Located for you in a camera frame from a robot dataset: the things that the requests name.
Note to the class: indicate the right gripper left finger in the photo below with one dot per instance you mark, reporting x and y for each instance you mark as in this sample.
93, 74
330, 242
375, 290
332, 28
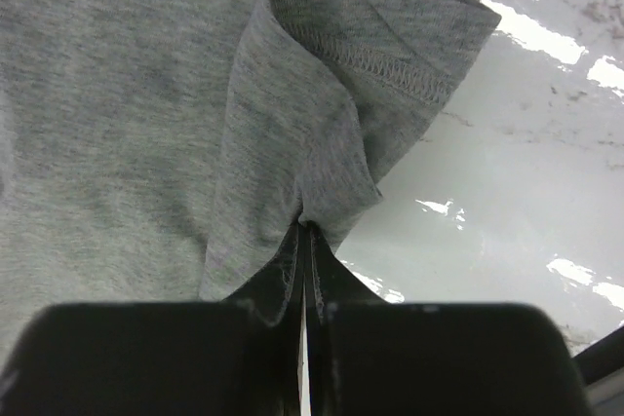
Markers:
236, 356

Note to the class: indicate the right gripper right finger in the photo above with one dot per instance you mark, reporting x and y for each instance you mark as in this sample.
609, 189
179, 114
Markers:
371, 357

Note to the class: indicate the grey t shirt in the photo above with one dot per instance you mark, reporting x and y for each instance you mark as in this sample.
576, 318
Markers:
160, 149

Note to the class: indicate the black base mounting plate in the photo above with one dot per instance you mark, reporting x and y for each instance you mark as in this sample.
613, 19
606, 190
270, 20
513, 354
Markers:
603, 358

